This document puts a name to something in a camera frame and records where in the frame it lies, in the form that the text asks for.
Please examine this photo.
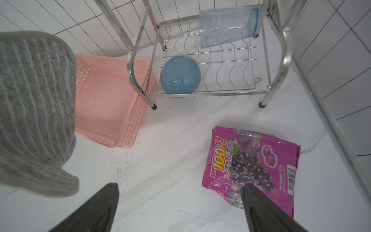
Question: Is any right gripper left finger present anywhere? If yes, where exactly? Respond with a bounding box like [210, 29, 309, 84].
[51, 183, 119, 232]

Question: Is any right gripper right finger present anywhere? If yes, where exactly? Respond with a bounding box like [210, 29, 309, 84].
[242, 184, 306, 232]

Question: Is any grey striped dishcloth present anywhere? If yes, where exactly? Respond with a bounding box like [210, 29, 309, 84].
[1, 31, 79, 197]

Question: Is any purple candy bag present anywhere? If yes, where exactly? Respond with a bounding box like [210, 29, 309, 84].
[202, 127, 300, 217]

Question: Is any pink plastic basket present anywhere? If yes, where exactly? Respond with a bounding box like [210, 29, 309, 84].
[75, 54, 147, 148]

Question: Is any blue bowl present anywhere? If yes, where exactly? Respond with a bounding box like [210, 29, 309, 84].
[160, 56, 201, 94]

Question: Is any steel dish rack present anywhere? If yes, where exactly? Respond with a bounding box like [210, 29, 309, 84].
[97, 1, 306, 109]

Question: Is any clear blue plastic cup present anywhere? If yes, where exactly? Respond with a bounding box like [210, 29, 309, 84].
[199, 4, 261, 49]

